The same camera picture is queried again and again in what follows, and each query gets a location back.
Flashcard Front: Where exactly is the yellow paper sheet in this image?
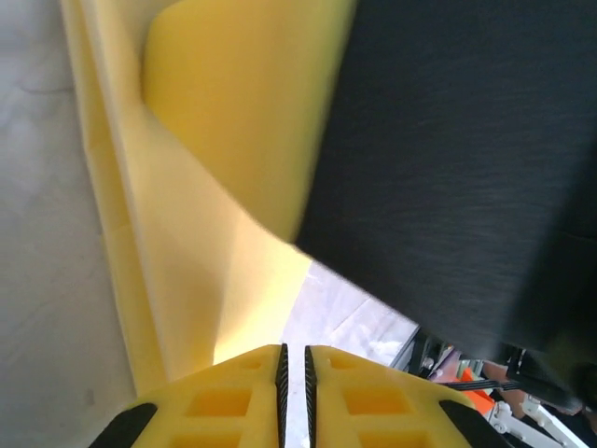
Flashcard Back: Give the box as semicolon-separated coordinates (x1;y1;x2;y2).
59;0;359;396

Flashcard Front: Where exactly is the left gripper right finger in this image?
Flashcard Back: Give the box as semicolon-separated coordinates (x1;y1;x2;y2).
304;343;514;448

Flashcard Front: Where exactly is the wide aluminium mounting rail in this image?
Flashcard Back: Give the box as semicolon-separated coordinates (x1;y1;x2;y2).
390;326;421;377

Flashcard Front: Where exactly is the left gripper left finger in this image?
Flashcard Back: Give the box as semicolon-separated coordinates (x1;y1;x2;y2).
90;343;289;448

